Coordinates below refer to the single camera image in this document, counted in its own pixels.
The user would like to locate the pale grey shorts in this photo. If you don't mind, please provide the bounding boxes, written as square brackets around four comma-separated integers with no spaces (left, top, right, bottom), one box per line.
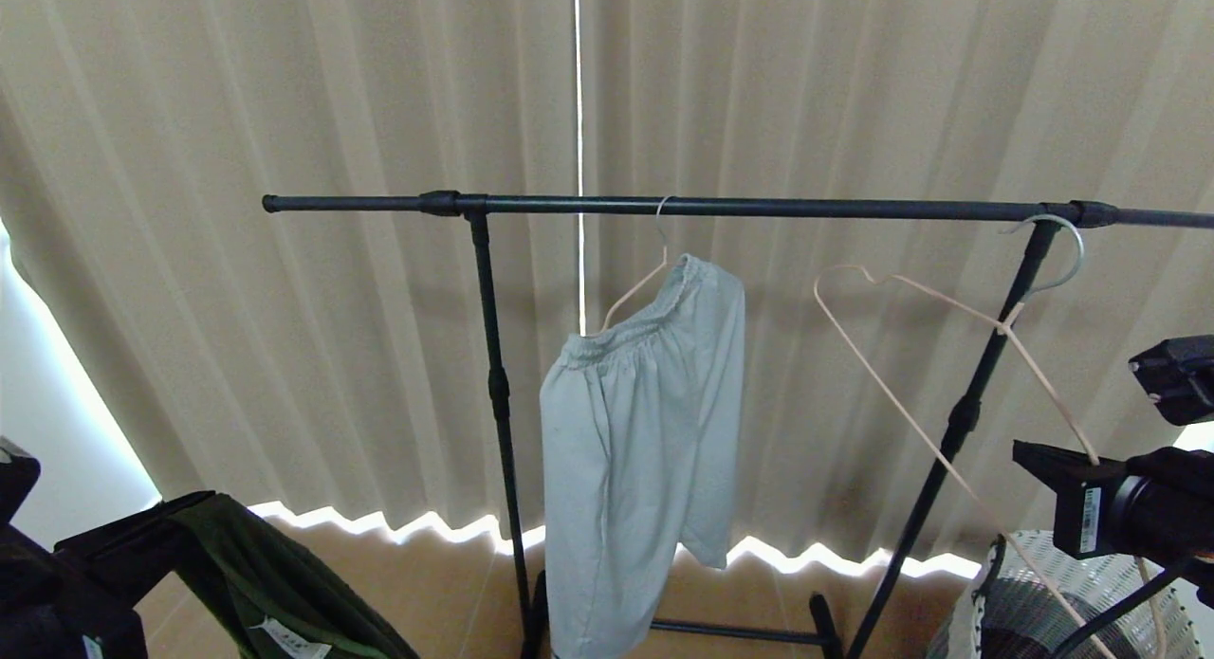
[539,254,746,659]

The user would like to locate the beige curtain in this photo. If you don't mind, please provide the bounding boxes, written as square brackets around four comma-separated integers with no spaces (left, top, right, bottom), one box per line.
[0,0,1214,565]

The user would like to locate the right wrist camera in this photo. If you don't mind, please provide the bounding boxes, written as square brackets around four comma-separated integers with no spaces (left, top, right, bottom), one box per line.
[1129,335,1214,426]

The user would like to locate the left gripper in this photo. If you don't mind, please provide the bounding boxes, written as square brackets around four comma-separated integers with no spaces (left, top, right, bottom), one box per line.
[0,526,150,659]

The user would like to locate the white laundry basket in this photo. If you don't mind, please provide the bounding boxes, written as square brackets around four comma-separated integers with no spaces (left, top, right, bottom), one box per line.
[929,531,1202,659]

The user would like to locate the green garment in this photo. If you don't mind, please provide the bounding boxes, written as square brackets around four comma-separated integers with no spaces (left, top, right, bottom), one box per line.
[171,493,418,659]

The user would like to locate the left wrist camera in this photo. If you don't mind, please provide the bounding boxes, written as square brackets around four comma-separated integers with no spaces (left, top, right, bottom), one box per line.
[0,438,41,524]

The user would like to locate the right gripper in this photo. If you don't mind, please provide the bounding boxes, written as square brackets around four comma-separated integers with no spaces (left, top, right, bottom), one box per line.
[1013,439,1214,561]

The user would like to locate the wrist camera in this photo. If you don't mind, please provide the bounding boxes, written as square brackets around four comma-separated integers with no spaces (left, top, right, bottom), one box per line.
[0,438,41,524]
[1129,335,1214,426]

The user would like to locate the pink clothes hanger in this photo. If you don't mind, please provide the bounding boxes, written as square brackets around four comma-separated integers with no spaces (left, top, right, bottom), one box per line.
[600,196,676,333]
[814,213,1169,659]

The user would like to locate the black clothes rack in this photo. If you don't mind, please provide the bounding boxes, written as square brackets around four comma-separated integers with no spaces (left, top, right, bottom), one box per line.
[262,190,1214,659]

